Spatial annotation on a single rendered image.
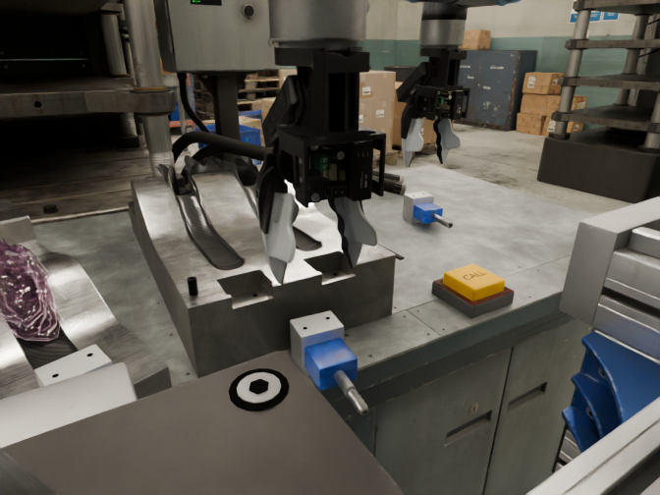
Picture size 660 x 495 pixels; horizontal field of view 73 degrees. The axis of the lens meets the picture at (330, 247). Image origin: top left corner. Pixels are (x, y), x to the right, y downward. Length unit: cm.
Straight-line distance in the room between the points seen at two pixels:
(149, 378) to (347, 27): 34
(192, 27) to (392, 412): 103
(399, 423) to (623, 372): 40
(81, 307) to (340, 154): 34
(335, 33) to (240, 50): 100
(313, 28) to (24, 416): 28
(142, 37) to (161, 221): 56
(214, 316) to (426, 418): 42
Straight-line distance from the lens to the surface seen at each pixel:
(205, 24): 132
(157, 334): 61
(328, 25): 35
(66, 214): 118
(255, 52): 136
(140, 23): 116
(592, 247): 43
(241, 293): 54
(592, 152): 438
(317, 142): 34
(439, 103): 85
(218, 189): 74
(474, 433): 92
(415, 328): 59
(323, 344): 48
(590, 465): 26
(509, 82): 736
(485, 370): 82
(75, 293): 57
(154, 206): 71
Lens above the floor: 113
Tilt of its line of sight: 24 degrees down
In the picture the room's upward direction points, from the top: straight up
